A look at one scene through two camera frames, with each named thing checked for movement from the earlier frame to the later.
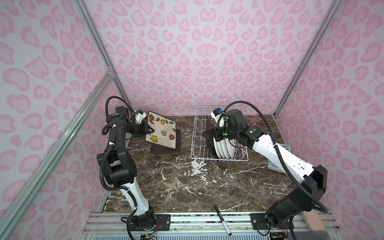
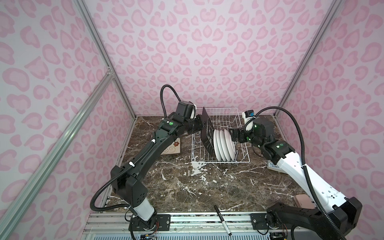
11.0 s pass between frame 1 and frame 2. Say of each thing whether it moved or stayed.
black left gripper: moved
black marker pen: stayed
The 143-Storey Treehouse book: stayed
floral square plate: moved
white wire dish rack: stayed
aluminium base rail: stayed
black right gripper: moved
